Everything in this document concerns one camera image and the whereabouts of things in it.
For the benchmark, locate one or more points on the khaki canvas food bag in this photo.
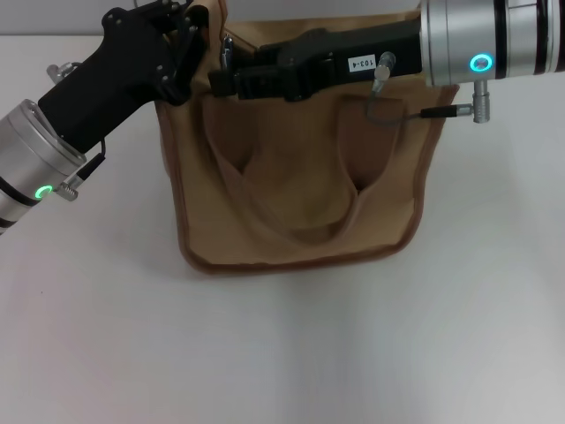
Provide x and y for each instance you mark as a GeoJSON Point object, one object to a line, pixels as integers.
{"type": "Point", "coordinates": [309, 176]}

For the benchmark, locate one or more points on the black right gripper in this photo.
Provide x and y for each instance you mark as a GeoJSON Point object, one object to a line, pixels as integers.
{"type": "Point", "coordinates": [353, 53]}

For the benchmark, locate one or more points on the silver metal zipper pull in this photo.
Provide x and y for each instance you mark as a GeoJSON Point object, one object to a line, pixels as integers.
{"type": "Point", "coordinates": [226, 50]}

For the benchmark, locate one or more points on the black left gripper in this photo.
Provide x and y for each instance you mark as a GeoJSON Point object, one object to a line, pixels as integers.
{"type": "Point", "coordinates": [115, 84]}

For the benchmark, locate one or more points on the white and silver left arm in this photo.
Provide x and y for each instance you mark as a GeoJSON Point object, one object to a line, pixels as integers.
{"type": "Point", "coordinates": [31, 150]}

